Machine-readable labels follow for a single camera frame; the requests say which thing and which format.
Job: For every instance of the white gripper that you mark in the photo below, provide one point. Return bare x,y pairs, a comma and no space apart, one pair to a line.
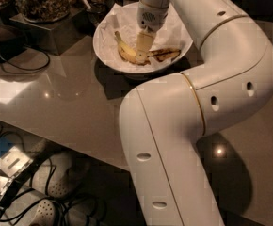
152,17

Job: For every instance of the yellow spotted banana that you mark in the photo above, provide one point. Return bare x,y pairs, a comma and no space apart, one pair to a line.
129,54

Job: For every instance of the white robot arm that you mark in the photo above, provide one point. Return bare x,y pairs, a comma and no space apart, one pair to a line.
162,120

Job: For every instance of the white ceramic bowl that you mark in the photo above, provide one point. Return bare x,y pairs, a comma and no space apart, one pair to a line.
111,60

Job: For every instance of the white paper liner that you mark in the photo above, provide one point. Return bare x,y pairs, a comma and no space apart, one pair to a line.
111,44

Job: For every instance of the grey metal stand block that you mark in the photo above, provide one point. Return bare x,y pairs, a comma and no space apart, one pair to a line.
57,37

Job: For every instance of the dark round device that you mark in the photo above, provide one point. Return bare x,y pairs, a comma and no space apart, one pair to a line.
12,41

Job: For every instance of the white perforated clog shoe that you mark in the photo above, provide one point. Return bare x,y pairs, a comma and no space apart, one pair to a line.
61,174

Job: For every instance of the grey metal box with blue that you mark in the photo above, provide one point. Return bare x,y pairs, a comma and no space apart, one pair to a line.
13,162

